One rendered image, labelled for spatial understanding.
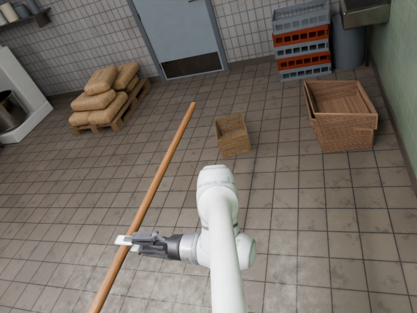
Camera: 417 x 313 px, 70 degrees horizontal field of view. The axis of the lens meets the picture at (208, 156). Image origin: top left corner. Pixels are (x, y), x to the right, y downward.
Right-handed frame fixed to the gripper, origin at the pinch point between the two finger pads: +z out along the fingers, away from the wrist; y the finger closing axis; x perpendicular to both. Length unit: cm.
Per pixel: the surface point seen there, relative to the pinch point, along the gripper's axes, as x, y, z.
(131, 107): 284, 115, 207
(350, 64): 310, 113, -90
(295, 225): 91, 119, -35
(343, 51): 311, 96, -82
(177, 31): 360, 47, 130
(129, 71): 320, 75, 208
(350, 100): 216, 100, -82
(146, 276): 40, 119, 71
